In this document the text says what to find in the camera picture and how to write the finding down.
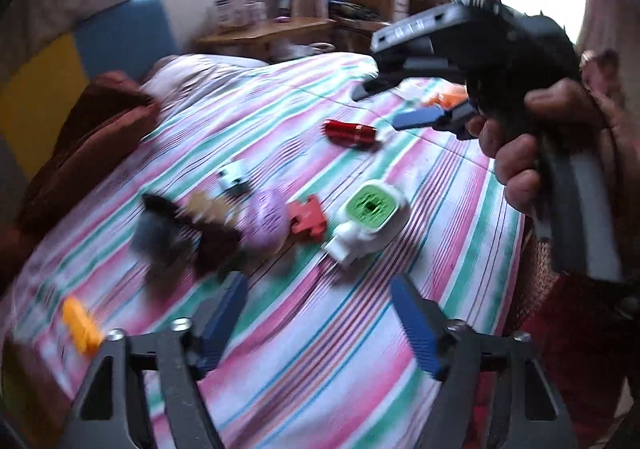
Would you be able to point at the red metal cylinder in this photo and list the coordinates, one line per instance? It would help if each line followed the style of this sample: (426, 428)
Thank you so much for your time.
(350, 133)

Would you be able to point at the orange perforated plastic block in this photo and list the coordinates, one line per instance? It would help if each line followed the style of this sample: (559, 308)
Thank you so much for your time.
(445, 100)
(80, 324)

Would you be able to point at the small white jar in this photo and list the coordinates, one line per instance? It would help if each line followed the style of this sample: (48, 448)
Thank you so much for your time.
(255, 11)

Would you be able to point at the white box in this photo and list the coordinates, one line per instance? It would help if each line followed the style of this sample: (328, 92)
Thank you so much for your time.
(229, 4)

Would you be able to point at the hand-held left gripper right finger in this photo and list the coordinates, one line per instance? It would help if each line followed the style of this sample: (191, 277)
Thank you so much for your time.
(415, 324)

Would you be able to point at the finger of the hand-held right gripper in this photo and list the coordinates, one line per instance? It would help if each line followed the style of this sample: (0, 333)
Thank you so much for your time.
(372, 88)
(415, 119)

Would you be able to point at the brown cushion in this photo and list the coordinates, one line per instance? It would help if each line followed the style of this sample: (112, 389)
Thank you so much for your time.
(85, 154)

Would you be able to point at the pale pillow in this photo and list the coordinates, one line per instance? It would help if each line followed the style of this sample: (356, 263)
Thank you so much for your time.
(200, 71)

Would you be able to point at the person's right forearm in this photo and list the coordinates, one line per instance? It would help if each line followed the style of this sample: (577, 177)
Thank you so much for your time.
(595, 359)

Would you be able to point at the small white and green toy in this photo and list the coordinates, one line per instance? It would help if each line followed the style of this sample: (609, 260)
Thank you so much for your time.
(232, 179)

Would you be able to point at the padded headboard with coloured panels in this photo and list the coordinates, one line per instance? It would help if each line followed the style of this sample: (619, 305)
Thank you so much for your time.
(125, 29)

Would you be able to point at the red jagged plastic piece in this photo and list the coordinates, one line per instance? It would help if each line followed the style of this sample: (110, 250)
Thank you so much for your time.
(307, 218)

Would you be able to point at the white and green plastic part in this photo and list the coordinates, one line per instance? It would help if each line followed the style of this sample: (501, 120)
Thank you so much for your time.
(350, 239)

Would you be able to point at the brown and tan toy figure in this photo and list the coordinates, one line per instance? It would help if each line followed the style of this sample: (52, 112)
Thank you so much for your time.
(215, 239)

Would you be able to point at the grey jar with black lid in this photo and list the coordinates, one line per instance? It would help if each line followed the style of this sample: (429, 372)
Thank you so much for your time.
(160, 236)

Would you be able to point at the pink round object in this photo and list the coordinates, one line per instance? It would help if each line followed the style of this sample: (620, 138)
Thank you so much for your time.
(271, 221)

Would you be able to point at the person's right hand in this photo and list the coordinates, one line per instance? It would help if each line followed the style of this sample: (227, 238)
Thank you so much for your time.
(515, 164)

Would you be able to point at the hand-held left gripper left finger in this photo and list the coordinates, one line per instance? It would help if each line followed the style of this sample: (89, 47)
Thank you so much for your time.
(225, 309)

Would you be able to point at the striped blanket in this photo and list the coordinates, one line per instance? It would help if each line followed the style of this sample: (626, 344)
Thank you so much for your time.
(325, 354)

